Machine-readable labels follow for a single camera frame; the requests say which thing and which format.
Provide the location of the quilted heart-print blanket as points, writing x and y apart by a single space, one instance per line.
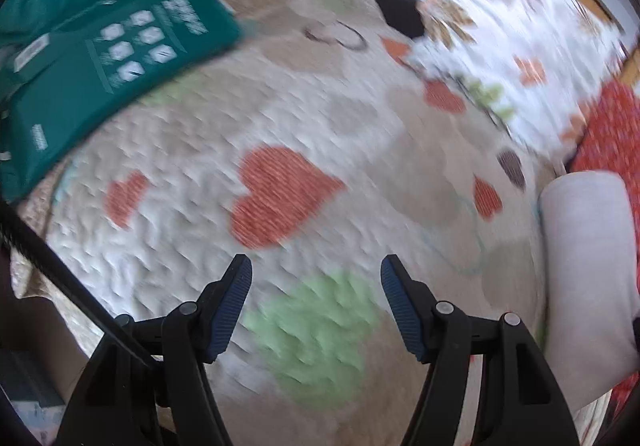
300 125

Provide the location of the white towel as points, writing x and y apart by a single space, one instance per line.
585 276

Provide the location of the black cloth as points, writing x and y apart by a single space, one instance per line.
402 13

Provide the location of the white floral pillow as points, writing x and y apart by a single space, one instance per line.
510 25

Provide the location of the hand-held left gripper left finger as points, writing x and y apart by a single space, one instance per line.
227 308

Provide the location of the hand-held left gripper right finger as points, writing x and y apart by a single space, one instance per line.
402 308

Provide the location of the orange floral cloth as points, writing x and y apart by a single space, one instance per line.
612 125

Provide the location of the green printed packet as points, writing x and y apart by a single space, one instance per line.
115 55

